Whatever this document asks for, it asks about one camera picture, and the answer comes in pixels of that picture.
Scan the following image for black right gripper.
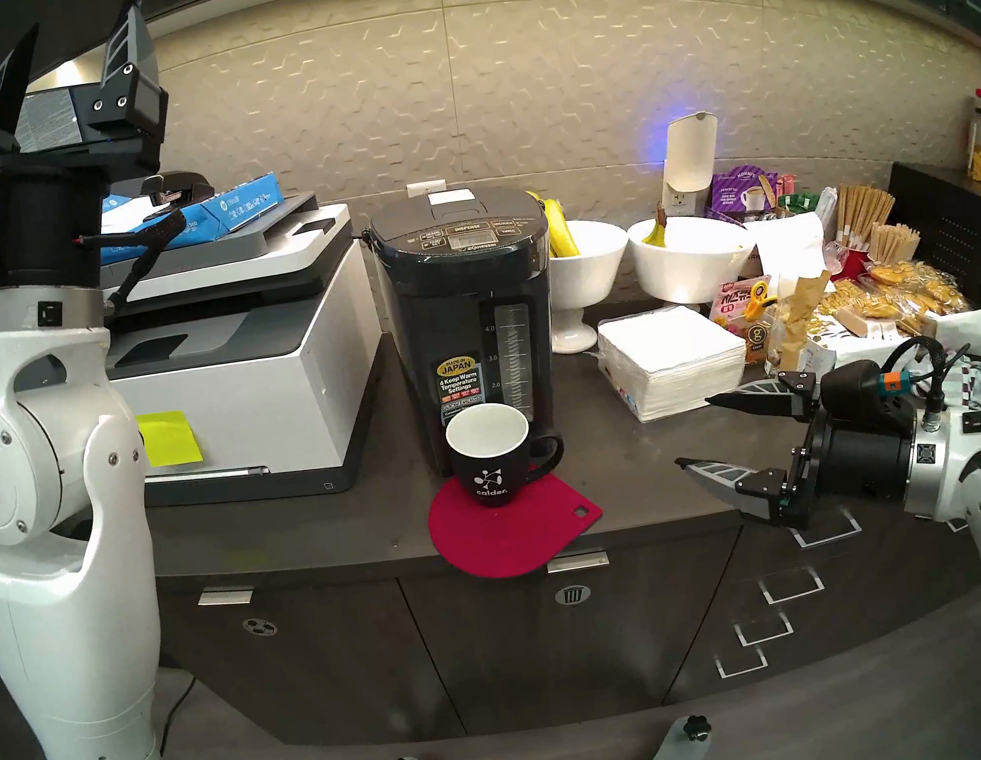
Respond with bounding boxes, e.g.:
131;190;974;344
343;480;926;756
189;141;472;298
662;351;930;549

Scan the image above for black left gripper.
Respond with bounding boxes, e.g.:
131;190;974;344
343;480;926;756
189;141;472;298
0;0;198;299

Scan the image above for black electric water dispenser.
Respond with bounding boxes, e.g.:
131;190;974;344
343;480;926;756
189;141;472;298
359;177;586;483

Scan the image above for white napkin stack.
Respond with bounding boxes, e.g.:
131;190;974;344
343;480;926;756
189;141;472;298
592;295;756;429

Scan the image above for brown paper bag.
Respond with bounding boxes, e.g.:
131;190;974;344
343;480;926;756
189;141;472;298
761;267;846;372

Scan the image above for yellow bag clip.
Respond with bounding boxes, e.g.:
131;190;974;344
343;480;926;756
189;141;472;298
739;279;781;321

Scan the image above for pink snack packet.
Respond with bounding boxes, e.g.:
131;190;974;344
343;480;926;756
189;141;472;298
706;275;779;340

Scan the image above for black stapler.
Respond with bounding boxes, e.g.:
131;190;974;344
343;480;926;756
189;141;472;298
139;164;216;213

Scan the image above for wide white bowl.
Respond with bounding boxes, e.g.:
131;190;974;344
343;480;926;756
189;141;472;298
625;202;764;314

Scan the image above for blue printer paper ream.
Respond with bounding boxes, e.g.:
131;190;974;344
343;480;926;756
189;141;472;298
88;169;290;266

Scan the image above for white paper towel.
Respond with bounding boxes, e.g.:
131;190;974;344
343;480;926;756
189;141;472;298
747;209;832;287

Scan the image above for yellow snack packet pile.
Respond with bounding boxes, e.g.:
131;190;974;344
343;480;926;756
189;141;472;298
811;249;971;337

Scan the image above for white patterned cloth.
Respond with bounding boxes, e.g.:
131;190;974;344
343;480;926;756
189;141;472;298
924;309;981;415

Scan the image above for short wooden stirrer bundle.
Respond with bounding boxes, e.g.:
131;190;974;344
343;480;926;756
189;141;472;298
862;217;925;269

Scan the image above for single banana dark stem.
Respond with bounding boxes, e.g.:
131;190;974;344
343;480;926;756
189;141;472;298
637;203;675;252

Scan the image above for green tea packets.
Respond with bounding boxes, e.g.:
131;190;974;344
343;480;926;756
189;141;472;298
775;186;825;219

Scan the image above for tall wooden stirrer bundle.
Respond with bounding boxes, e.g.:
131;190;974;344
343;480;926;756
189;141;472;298
830;177;901;246

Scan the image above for red silicone mat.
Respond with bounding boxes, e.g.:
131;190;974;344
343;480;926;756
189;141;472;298
420;452;612;590

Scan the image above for black mug white inside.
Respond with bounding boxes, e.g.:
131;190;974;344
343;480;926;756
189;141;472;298
442;392;572;514

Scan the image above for yellow banana bunch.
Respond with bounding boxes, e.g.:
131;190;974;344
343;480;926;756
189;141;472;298
527;185;581;262

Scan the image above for yellow sticky note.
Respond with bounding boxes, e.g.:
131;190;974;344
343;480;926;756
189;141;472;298
134;405;205;472

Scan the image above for white grey office printer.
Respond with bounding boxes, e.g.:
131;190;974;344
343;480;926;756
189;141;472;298
83;185;406;527

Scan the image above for white text wall poster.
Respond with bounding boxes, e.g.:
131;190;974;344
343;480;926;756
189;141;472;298
7;82;105;159

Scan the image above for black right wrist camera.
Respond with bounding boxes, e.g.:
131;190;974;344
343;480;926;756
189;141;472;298
816;352;917;428

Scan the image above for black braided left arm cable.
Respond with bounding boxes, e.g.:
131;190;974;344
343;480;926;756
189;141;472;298
73;209;198;310

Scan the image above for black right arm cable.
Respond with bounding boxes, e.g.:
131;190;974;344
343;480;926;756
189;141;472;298
877;327;981;436

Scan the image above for silver lower cabinet handle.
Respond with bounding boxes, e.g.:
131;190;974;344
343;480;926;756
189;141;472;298
196;583;257;611
545;548;611;575

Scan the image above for white pedestal bowl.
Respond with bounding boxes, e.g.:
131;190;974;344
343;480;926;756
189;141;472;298
533;213;645;357

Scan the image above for white plug-in wall device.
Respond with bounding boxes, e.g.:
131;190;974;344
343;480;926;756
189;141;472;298
648;110;731;220

